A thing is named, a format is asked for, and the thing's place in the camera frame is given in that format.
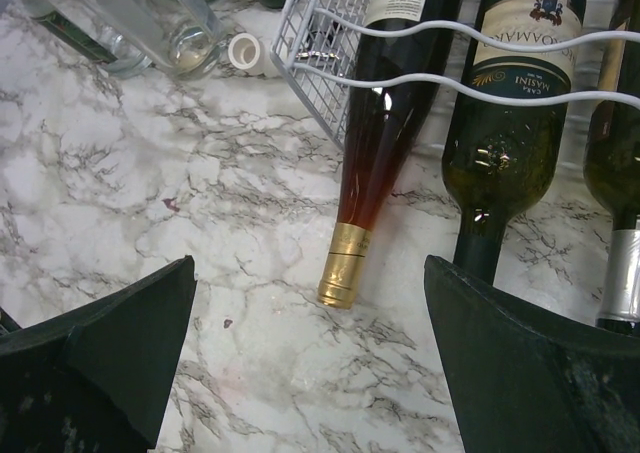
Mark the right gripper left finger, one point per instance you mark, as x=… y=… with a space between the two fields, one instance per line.
x=97 y=378

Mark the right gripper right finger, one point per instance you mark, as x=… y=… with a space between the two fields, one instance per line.
x=525 y=379

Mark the clear glass wine bottle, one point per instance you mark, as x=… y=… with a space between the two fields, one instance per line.
x=183 y=38

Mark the clear bottle dark label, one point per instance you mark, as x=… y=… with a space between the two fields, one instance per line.
x=77 y=26

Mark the dark green bottle black neck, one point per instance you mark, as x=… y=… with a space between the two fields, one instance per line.
x=500 y=160

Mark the olive bottle silver cap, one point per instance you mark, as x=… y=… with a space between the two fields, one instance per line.
x=611 y=172

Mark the red bottle gold foil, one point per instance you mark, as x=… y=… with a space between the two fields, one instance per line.
x=382 y=126

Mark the white plastic pipe fitting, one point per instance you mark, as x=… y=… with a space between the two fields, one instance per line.
x=251 y=55

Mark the white wire wine rack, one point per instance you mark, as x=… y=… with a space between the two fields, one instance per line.
x=315 y=49

